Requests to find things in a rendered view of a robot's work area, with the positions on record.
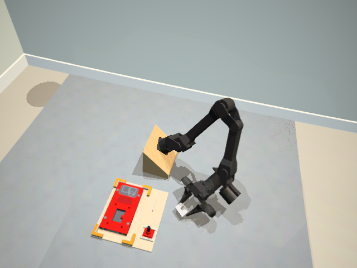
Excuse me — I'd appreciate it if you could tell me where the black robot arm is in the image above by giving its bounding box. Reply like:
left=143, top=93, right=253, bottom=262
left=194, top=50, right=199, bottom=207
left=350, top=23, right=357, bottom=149
left=157, top=98, right=244, bottom=204

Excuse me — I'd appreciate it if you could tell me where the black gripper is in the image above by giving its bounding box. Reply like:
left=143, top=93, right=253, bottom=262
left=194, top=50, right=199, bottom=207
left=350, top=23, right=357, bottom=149
left=179, top=176, right=216, bottom=218

